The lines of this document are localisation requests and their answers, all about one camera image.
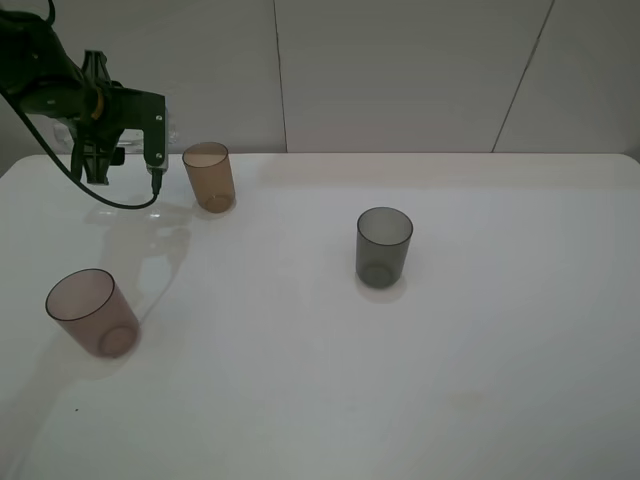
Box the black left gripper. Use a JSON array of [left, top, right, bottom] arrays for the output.
[[69, 51, 165, 185]]

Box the clear plastic water bottle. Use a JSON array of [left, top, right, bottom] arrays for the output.
[[52, 107, 180, 154]]

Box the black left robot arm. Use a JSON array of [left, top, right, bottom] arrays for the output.
[[1, 6, 168, 189]]

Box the amber translucent plastic cup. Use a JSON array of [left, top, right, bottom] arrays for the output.
[[182, 142, 236, 214]]

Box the pink-brown translucent plastic cup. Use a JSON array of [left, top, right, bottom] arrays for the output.
[[45, 268, 140, 358]]

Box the grey translucent plastic cup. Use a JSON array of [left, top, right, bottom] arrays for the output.
[[355, 206, 414, 289]]

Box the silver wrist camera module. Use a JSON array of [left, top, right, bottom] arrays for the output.
[[143, 93, 168, 173]]

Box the black camera cable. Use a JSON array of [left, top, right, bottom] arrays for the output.
[[0, 0, 164, 210]]

